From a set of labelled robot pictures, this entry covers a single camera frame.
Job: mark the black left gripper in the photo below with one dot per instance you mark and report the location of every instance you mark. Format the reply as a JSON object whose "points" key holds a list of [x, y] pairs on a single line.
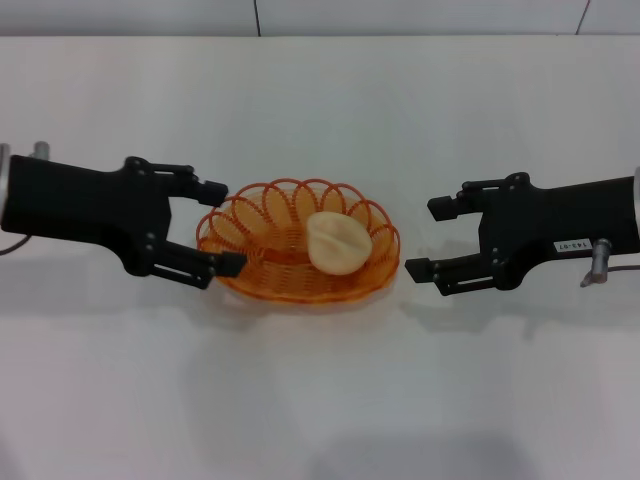
{"points": [[75, 205]]}

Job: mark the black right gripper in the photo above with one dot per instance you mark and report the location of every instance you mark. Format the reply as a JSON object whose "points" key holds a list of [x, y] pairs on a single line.
{"points": [[550, 220]]}

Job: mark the pale beige bun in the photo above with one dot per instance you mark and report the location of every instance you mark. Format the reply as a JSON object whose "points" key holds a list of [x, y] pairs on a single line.
{"points": [[340, 245]]}

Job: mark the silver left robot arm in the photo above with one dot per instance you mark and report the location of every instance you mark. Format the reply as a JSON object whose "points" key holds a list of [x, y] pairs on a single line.
{"points": [[3, 175]]}

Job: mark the white number label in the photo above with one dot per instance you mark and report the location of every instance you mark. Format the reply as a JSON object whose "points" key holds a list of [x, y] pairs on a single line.
{"points": [[572, 245]]}

